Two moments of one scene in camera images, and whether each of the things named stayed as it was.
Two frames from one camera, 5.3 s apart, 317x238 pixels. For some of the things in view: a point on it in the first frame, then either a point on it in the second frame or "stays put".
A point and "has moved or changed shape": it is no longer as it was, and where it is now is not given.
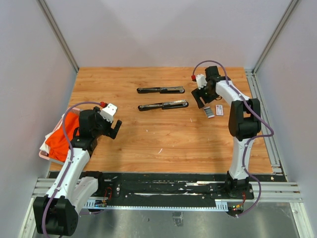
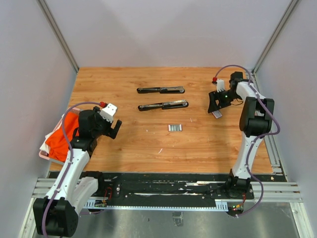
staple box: [219, 109] has moved or changed shape
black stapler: [161, 90] stays put
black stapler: [177, 104] stays put
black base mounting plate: [165, 186] stays put
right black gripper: [197, 93] to [214, 96]
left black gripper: [108, 132] stays put
